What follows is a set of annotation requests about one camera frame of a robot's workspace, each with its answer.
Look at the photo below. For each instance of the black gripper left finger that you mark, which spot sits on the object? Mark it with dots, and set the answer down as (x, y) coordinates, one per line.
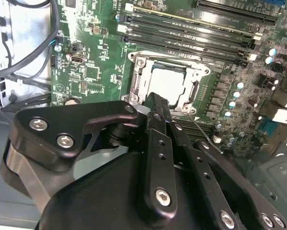
(23, 136)

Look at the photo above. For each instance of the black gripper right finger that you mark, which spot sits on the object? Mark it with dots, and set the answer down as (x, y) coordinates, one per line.
(215, 163)

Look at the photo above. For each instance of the silver topped CPU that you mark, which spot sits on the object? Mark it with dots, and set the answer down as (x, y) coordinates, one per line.
(167, 81)

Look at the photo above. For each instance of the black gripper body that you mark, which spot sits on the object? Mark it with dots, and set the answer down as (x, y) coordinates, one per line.
(98, 196)

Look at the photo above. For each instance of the metal socket cover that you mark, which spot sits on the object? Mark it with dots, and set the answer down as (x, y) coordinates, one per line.
(186, 95)

